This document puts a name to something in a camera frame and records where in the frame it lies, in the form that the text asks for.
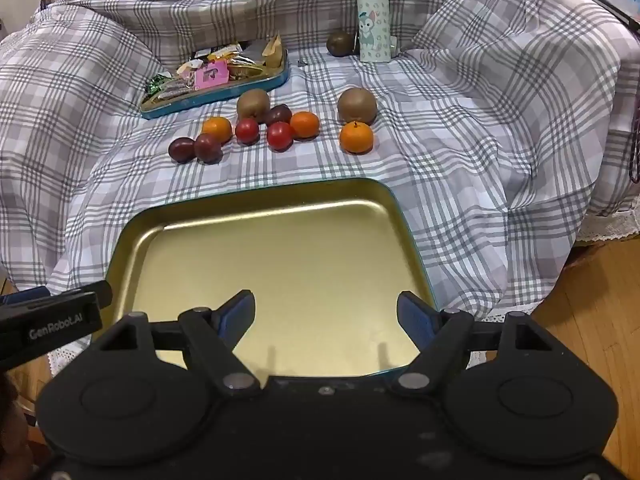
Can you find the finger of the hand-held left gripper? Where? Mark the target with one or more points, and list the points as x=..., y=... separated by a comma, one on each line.
x=85, y=292

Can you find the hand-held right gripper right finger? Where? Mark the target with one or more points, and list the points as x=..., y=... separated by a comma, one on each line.
x=415, y=316

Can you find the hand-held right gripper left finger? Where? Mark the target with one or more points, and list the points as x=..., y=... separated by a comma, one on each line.
x=237, y=311

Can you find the gold tin tray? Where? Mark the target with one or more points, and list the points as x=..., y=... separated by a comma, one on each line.
x=280, y=270

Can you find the dark purple passion fruit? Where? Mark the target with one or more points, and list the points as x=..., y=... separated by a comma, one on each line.
x=278, y=113
x=180, y=149
x=208, y=148

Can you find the red tomato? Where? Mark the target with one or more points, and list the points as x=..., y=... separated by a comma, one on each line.
x=280, y=136
x=247, y=131

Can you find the orange mandarin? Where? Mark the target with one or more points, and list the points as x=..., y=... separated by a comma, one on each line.
x=306, y=125
x=356, y=139
x=219, y=129

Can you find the brown kiwi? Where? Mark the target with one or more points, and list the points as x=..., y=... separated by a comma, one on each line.
x=356, y=105
x=252, y=104

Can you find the grey plaid cloth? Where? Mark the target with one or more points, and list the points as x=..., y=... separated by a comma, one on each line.
x=450, y=160

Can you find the blue tin tray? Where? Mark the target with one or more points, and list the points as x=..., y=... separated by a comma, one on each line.
x=215, y=100

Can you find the pink snack packet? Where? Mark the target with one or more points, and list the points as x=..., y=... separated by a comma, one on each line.
x=211, y=75

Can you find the pile of snack packets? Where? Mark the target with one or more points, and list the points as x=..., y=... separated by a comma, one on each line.
x=235, y=62

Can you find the round brown fruit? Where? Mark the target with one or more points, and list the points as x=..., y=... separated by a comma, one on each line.
x=340, y=43

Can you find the green cartoon water bottle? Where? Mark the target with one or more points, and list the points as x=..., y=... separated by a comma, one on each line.
x=373, y=20

